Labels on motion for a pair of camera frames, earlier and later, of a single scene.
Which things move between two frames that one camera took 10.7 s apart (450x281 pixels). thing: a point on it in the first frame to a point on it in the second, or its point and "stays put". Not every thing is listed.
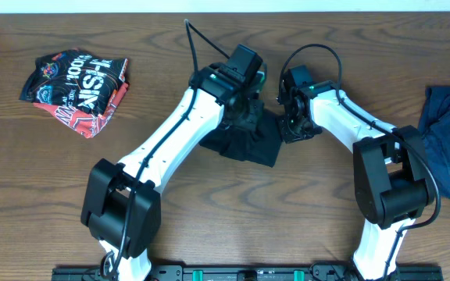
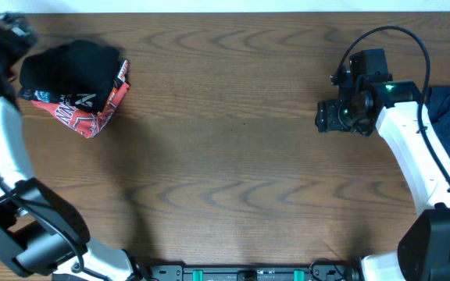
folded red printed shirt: x=87 y=124 stays put
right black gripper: x=290 y=137 to x=326 y=118
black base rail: x=248 y=273 stays put
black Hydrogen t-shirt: x=261 y=147 to x=79 y=72
